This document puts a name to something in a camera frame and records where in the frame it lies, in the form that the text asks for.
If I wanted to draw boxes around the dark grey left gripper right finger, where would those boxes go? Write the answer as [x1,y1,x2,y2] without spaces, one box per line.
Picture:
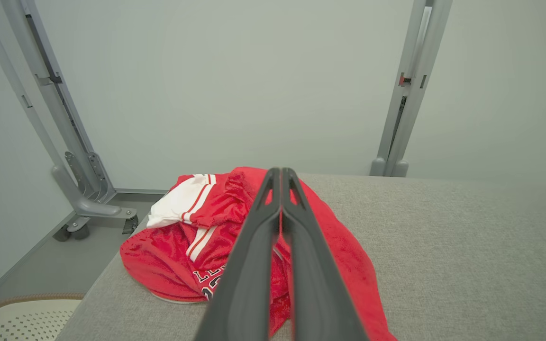
[281,167,368,341]

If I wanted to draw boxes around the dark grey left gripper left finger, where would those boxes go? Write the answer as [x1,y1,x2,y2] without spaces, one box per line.
[194,167,282,341]

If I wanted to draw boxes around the red jersey with white sleeves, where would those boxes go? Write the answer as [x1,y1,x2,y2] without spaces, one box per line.
[146,166,397,341]

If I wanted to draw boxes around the red shorts with white stripe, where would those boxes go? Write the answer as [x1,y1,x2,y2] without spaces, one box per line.
[120,222,236,305]

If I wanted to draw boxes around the grey fabric sofa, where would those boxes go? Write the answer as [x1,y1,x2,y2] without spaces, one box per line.
[55,173,546,341]

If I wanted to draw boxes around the grey caster wheel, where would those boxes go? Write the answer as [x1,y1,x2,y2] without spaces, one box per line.
[54,223,90,242]

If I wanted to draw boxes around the cream perforated laundry basket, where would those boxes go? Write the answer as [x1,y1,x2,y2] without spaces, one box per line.
[0,293,85,341]

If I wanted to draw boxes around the grey metal frame with foot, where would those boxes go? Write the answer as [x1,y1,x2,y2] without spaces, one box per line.
[0,0,138,233]

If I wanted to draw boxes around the grey metal post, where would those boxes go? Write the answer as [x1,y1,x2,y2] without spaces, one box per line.
[370,0,454,177]

